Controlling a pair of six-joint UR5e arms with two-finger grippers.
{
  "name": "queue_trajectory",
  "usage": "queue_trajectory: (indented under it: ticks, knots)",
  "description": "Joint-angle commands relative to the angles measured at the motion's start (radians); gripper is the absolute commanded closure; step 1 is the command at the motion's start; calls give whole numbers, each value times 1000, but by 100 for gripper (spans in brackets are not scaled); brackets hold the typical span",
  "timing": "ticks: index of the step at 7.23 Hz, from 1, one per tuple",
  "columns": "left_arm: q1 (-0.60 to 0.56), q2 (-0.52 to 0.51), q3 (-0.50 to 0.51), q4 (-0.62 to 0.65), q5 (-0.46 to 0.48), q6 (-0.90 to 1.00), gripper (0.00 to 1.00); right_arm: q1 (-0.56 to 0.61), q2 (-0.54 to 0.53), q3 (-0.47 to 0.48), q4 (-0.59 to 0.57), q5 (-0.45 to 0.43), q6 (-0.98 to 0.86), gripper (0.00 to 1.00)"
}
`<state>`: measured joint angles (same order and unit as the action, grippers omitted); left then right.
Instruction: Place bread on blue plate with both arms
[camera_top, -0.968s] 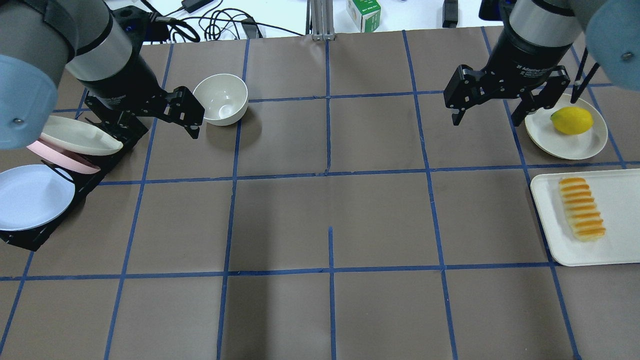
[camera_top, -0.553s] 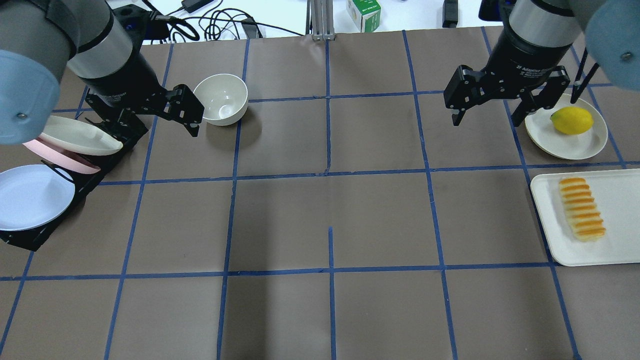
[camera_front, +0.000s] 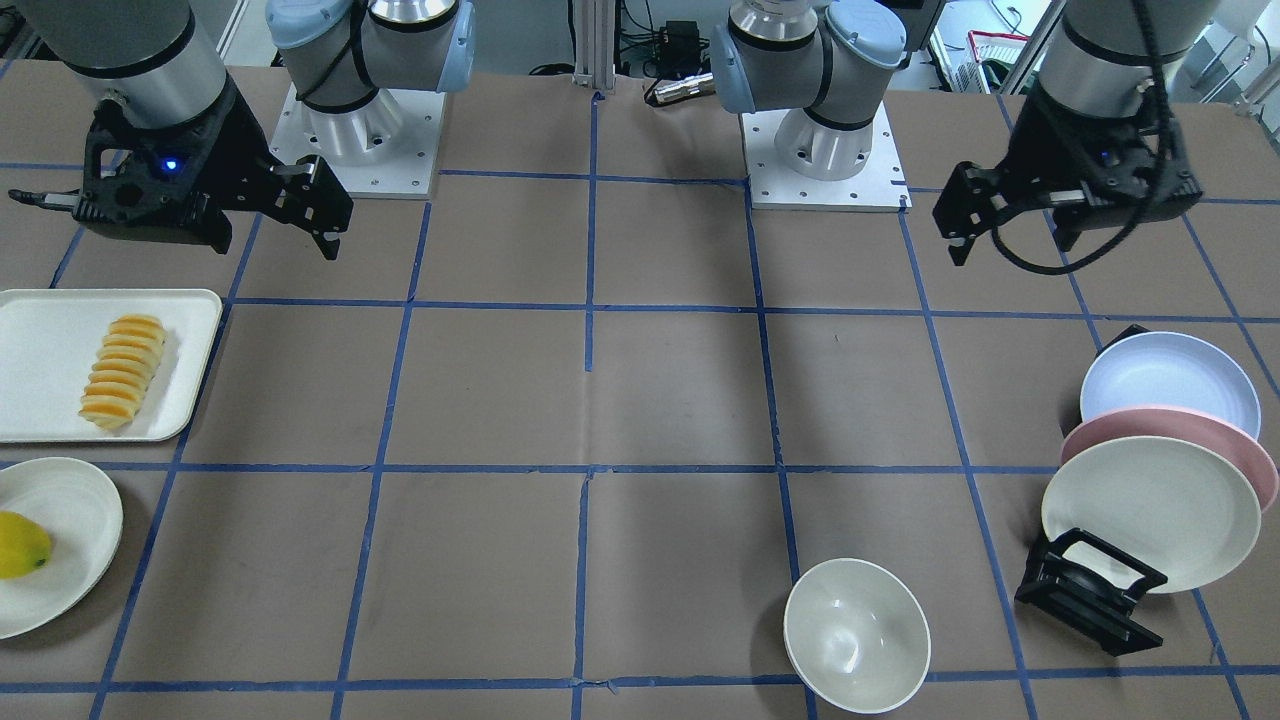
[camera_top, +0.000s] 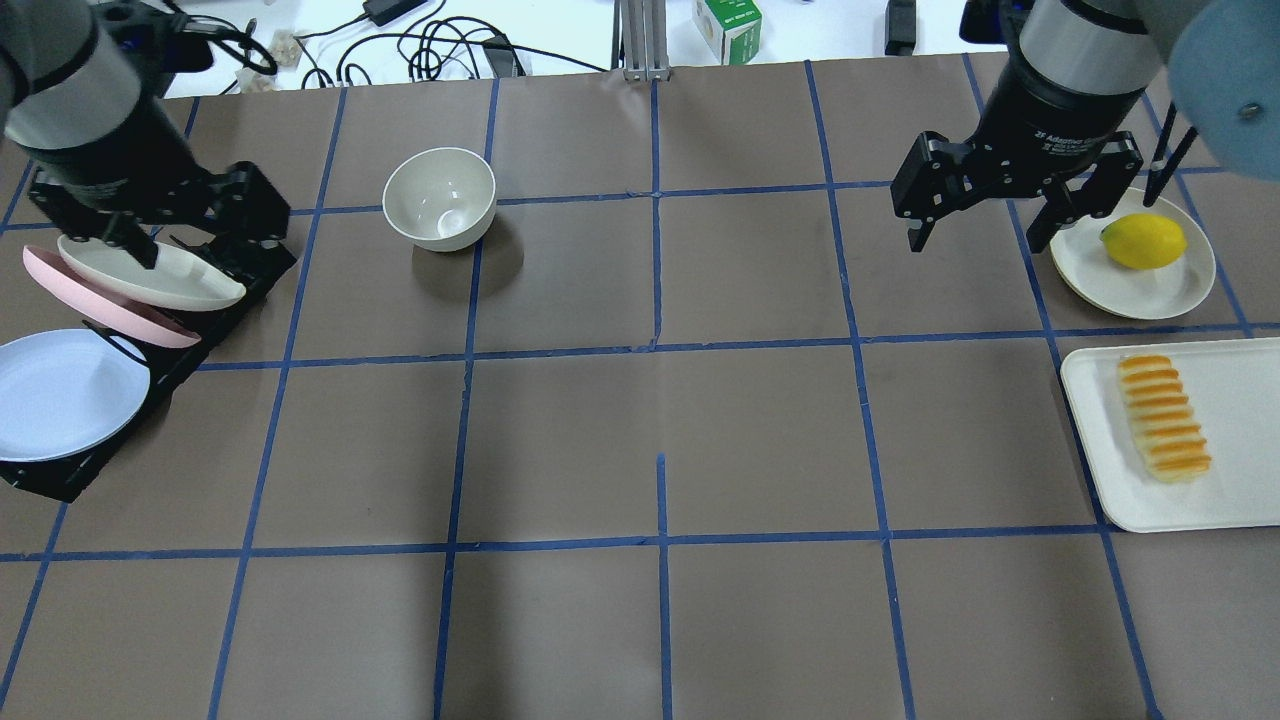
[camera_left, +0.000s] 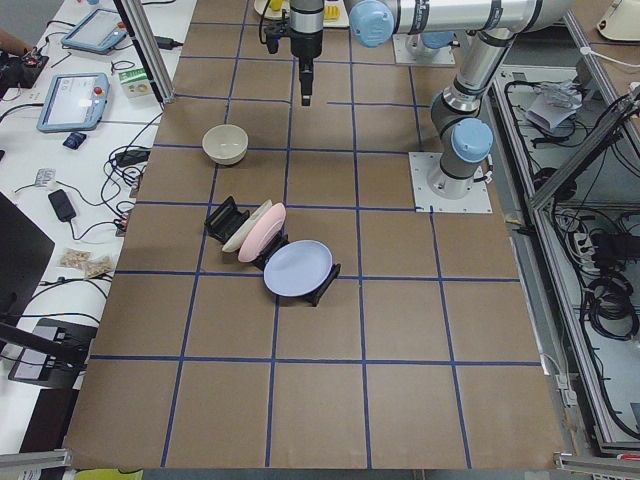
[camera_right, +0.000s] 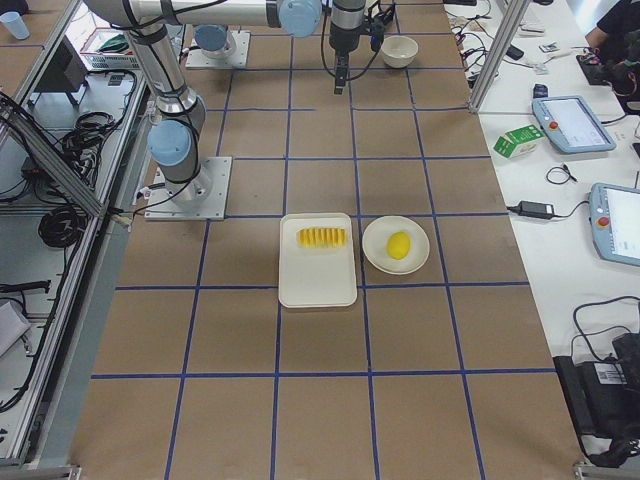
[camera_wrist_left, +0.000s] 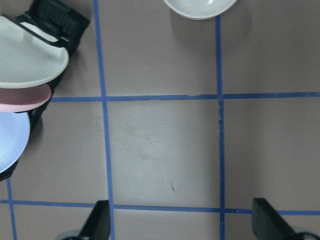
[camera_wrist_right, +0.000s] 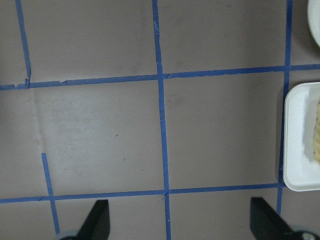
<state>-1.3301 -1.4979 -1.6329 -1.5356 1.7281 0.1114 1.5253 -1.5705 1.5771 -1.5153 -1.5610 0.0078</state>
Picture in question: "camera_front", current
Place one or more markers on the aluminium frame post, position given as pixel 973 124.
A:
pixel 594 35

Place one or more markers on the blue plate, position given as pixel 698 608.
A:
pixel 1173 369

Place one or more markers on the cream plate in rack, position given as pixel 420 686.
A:
pixel 1179 508

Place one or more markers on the pink plate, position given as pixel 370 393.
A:
pixel 1242 450

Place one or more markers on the cream bowl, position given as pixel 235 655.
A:
pixel 856 636

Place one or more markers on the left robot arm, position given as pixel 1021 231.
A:
pixel 835 62

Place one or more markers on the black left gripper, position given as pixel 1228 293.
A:
pixel 1035 150

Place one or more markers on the black plate rack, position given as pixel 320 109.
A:
pixel 1081 598

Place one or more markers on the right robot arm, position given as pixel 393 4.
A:
pixel 154 59

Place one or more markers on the cream rectangular tray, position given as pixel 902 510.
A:
pixel 49 339

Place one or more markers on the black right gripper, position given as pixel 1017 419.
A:
pixel 243 153

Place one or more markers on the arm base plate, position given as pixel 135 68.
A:
pixel 795 163
pixel 385 150

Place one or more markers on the yellow lemon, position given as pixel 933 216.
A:
pixel 25 546

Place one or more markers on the cream plate under lemon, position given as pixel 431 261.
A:
pixel 80 507

